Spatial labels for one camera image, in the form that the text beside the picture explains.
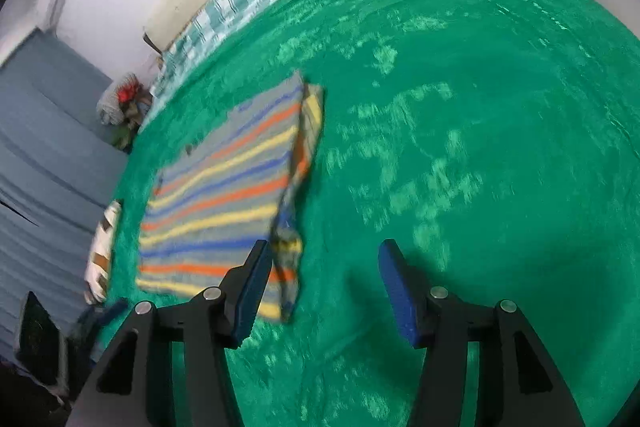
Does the patchwork beige brown pillow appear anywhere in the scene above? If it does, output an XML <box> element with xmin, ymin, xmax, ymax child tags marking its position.
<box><xmin>84</xmin><ymin>199</ymin><xmax>122</xmax><ymax>306</ymax></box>

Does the blue grey curtain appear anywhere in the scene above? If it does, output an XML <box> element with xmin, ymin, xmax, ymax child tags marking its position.
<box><xmin>0</xmin><ymin>31</ymin><xmax>127</xmax><ymax>360</ymax></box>

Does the pile of clothes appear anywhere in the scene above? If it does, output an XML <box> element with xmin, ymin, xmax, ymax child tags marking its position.
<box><xmin>96</xmin><ymin>72</ymin><xmax>153</xmax><ymax>154</ymax></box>

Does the striped knit sweater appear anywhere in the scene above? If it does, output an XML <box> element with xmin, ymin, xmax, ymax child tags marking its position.
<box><xmin>136</xmin><ymin>72</ymin><xmax>323</xmax><ymax>322</ymax></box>

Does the green floral bedspread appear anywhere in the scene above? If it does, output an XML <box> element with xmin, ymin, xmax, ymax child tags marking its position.
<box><xmin>111</xmin><ymin>0</ymin><xmax>639</xmax><ymax>426</ymax></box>

